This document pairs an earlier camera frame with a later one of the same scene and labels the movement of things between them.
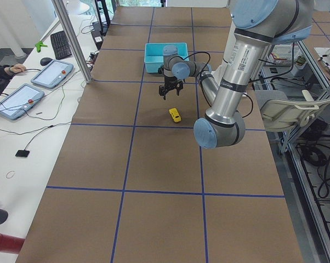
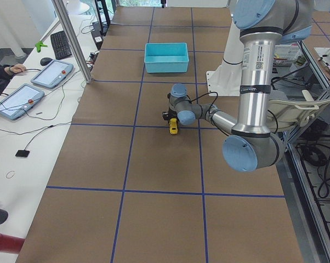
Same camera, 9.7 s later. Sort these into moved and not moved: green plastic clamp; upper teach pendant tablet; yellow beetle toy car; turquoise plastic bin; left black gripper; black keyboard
Moved: yellow beetle toy car; left black gripper
Not moved: turquoise plastic bin; green plastic clamp; upper teach pendant tablet; black keyboard
